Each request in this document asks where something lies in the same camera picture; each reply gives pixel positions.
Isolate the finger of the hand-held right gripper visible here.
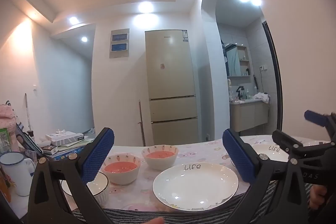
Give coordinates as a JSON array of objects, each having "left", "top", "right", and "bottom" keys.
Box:
[
  {"left": 304, "top": 110, "right": 336, "bottom": 135},
  {"left": 272, "top": 130, "right": 327, "bottom": 161}
]

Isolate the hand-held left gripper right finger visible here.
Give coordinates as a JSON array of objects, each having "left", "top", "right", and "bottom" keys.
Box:
[{"left": 223, "top": 129, "right": 309, "bottom": 224}]

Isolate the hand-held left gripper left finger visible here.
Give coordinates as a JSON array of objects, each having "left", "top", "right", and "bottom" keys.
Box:
[{"left": 28, "top": 127, "right": 115, "bottom": 224}]

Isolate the white lettered plate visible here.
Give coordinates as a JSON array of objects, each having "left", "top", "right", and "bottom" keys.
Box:
[
  {"left": 152, "top": 162, "right": 239, "bottom": 212},
  {"left": 250, "top": 144, "right": 290, "bottom": 164}
]

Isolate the white ribbed bowl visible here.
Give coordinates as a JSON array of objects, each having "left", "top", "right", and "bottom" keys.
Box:
[{"left": 60, "top": 172, "right": 109, "bottom": 207}]

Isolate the pink carrot-print bowl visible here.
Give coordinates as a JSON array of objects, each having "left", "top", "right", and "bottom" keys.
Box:
[
  {"left": 102, "top": 154, "right": 141, "bottom": 186},
  {"left": 142, "top": 145, "right": 179, "bottom": 171}
]

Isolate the person's right hand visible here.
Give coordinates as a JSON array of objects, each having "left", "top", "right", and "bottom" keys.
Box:
[{"left": 309, "top": 184, "right": 328, "bottom": 210}]

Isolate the person's left hand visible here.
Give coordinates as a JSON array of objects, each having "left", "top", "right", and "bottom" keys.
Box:
[{"left": 143, "top": 217, "right": 165, "bottom": 224}]

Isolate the green white paper sheet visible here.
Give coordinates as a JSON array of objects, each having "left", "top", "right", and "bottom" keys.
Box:
[{"left": 59, "top": 138, "right": 95, "bottom": 148}]

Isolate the white tissue box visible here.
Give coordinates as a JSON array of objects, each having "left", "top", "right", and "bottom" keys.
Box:
[{"left": 45, "top": 132, "right": 84, "bottom": 146}]

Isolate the pink printed tablecloth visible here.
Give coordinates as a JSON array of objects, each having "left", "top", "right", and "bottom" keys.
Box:
[{"left": 87, "top": 135, "right": 331, "bottom": 211}]

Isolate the beige vanity cabinet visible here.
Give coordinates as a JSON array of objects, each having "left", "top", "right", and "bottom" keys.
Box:
[{"left": 230, "top": 99, "right": 269, "bottom": 132}]

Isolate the white towel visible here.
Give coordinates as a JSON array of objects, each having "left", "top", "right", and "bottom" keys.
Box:
[{"left": 253, "top": 92, "right": 271, "bottom": 104}]

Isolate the small dark box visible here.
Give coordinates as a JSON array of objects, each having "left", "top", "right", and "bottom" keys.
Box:
[{"left": 39, "top": 145, "right": 59, "bottom": 155}]

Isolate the blue white striped bag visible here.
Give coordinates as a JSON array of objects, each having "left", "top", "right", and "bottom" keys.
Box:
[{"left": 16, "top": 123, "right": 44, "bottom": 155}]

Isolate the grey striped clothing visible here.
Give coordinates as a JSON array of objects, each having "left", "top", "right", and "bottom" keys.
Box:
[{"left": 71, "top": 179, "right": 315, "bottom": 224}]

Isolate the metal mop pole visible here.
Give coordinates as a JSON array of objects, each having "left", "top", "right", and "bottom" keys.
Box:
[{"left": 25, "top": 93, "right": 35, "bottom": 141}]

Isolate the white enamel mug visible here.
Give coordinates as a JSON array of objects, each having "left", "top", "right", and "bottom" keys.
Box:
[{"left": 0, "top": 152, "right": 36, "bottom": 197}]

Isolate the mirror cabinet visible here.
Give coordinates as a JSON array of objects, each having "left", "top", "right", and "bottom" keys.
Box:
[{"left": 223, "top": 43, "right": 251, "bottom": 77}]

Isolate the green packet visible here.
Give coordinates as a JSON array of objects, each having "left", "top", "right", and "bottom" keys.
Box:
[{"left": 0, "top": 127, "right": 12, "bottom": 154}]

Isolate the pink quilted bag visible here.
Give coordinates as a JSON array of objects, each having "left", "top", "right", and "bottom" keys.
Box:
[{"left": 0, "top": 105, "right": 18, "bottom": 152}]

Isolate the beige refrigerator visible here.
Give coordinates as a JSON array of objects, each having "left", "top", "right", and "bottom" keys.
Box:
[{"left": 145, "top": 29, "right": 199, "bottom": 146}]

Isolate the black door frame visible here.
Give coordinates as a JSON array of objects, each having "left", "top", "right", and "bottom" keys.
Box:
[{"left": 262, "top": 21, "right": 283, "bottom": 132}]

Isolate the wall electrical panel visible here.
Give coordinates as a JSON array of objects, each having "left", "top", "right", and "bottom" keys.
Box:
[{"left": 110, "top": 28, "right": 130, "bottom": 59}]

